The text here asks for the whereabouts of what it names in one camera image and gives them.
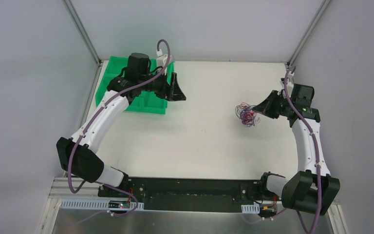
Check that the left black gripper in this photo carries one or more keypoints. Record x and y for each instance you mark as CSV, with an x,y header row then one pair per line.
x,y
168,88

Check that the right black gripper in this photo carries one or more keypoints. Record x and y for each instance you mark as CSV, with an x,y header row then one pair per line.
x,y
276,105

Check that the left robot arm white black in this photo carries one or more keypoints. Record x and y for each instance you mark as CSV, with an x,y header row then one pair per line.
x,y
77,154

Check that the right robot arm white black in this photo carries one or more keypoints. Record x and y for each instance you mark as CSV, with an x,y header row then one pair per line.
x,y
312,187

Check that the right controller board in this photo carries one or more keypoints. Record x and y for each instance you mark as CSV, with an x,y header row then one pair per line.
x,y
267,211

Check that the controller board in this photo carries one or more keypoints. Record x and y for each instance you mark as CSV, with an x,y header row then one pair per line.
x,y
267,211
119,205

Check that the left controller board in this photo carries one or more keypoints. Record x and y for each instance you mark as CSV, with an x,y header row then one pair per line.
x,y
119,205

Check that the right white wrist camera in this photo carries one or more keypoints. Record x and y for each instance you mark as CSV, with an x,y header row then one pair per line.
x,y
289,84

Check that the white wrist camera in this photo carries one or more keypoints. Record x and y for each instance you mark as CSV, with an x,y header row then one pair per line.
x,y
289,84
163,58

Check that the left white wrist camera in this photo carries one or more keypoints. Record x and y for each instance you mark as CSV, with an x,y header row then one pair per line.
x,y
163,58

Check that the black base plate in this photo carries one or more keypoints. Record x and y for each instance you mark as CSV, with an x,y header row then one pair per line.
x,y
191,195

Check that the right white slotted duct piece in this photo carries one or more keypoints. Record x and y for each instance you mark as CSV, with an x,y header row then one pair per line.
x,y
250,209

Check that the white slotted cable duct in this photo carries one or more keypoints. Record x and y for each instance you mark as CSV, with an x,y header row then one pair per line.
x,y
94,204

